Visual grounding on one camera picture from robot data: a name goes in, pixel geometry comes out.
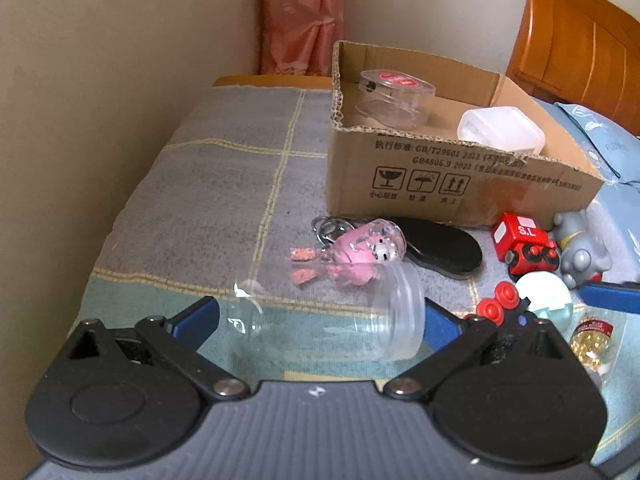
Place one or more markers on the cardboard box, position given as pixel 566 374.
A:
pixel 400 160

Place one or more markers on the red and black toy train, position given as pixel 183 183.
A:
pixel 505 297

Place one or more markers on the white plastic box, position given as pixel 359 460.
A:
pixel 500 130

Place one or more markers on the clear round container red lid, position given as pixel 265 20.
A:
pixel 400 82

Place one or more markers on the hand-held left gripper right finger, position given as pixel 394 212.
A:
pixel 442 327

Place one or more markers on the pink curtain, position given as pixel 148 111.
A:
pixel 300 20

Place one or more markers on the green and white capsule ball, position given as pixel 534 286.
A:
pixel 542 290

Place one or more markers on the wooden headboard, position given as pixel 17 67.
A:
pixel 575 35

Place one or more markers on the grey elephant toy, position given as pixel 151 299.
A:
pixel 585 255

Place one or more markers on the gold bead bottle red label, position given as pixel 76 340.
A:
pixel 592 340

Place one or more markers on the pink plastic fragment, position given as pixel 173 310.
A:
pixel 302 254
pixel 304 276

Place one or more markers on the red toy truck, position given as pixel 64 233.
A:
pixel 520 235

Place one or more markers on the grey checked blanket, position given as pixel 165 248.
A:
pixel 210 185

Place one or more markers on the blue floral bedsheet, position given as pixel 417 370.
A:
pixel 625 220

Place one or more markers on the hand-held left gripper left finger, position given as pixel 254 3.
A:
pixel 195 317

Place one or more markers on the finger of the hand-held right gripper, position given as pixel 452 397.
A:
pixel 615 292

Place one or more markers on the blue floral pillow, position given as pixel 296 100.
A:
pixel 605 140

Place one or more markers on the black shoe insole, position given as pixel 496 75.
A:
pixel 445 247

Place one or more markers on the clear plastic jar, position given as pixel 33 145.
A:
pixel 350 320

